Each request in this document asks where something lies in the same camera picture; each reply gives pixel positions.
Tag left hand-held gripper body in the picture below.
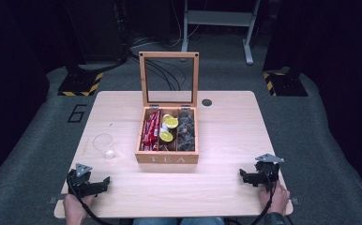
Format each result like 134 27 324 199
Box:
67 162 93 199

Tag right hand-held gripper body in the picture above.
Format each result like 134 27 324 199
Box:
253 153 285 192

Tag person's left hand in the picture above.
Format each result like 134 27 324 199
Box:
63 193 96 221

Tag person's right hand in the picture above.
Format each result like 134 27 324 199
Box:
258 182 292 218

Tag wooden tea box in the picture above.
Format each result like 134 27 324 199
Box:
134 51 201 165

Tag bunch of red stick packets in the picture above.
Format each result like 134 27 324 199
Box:
140 109 161 152

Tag pile of dark tea bags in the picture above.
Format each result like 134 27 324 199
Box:
177 111 196 153

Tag yellow tea packets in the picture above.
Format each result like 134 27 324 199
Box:
158 130 174 143

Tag black stand hazard-striped base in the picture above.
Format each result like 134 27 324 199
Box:
262 68 309 98
57 62 105 98

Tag black cabinet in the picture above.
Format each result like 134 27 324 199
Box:
62 0 130 65

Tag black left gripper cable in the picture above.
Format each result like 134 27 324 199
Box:
66 176 116 225

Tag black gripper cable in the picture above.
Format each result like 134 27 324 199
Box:
249 170 279 225
66 176 116 225

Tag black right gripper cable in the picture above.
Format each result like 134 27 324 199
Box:
249 170 279 225

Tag bundle of black floor cables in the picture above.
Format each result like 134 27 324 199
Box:
128 32 188 92

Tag white metal desk frame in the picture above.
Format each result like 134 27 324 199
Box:
180 0 262 67

